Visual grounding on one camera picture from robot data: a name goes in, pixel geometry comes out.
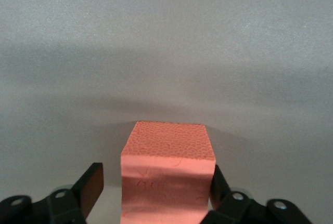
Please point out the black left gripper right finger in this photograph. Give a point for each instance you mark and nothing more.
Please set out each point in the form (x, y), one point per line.
(247, 212)

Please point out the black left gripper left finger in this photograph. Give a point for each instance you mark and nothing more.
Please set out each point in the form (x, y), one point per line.
(52, 211)

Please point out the orange foam block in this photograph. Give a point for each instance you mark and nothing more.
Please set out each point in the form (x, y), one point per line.
(166, 182)

